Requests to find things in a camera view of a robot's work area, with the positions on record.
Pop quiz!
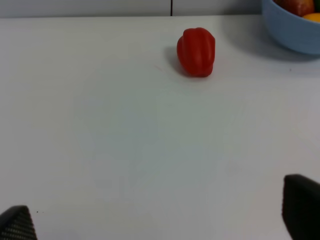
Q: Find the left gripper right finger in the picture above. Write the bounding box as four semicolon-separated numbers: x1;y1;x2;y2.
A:
282;174;320;240

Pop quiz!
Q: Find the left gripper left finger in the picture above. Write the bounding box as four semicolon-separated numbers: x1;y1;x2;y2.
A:
0;205;38;240

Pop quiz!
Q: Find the orange mango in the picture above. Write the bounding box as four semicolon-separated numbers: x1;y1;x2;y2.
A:
303;12;320;23

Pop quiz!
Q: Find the red pomegranate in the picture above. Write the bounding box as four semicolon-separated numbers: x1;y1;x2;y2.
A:
274;0;316;17

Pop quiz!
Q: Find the blue plastic bowl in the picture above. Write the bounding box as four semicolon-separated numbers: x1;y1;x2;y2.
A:
261;0;320;55

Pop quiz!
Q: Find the red bell pepper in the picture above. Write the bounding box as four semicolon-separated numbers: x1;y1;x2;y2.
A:
176;27;216;78

